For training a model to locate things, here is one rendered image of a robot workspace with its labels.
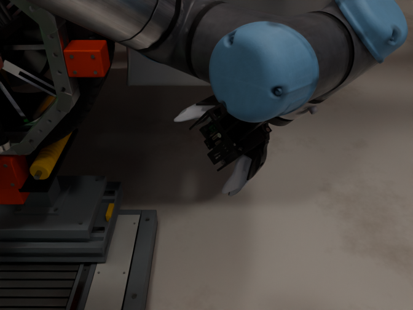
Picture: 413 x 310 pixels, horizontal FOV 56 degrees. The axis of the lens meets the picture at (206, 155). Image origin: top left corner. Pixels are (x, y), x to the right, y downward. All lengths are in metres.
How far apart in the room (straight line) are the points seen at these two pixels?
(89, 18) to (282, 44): 0.15
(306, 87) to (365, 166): 1.87
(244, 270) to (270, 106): 1.29
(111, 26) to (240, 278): 1.29
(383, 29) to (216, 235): 1.37
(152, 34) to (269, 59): 0.12
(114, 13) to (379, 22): 0.22
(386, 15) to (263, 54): 0.15
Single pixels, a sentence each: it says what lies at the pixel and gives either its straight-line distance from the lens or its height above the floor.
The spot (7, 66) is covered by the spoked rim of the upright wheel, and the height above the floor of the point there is 0.80.
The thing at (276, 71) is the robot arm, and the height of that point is 1.11.
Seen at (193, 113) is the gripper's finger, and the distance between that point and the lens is 0.59.
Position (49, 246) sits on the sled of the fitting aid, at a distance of 1.50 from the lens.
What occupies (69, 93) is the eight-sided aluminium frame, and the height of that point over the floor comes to 0.77.
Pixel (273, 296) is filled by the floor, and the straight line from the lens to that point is 1.51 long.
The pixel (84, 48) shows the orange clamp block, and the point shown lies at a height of 0.88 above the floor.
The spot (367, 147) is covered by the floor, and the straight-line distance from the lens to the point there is 2.32.
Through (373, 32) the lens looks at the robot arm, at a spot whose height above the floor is 1.12.
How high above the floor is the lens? 1.23
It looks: 36 degrees down
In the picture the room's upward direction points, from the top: straight up
